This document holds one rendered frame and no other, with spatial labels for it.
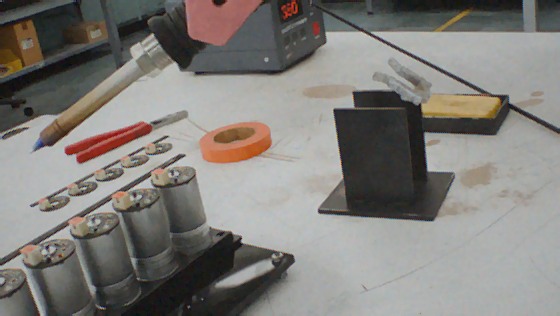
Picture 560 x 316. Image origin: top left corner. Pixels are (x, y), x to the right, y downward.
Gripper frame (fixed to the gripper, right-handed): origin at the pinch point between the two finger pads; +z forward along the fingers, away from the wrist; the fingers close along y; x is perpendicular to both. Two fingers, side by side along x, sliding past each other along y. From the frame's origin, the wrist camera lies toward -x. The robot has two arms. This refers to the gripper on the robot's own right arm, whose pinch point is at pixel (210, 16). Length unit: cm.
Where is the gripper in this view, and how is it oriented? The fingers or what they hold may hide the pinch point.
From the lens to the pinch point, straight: 26.9
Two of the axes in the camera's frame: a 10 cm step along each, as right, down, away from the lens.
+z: -3.1, 9.0, 3.0
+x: 9.4, 2.4, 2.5
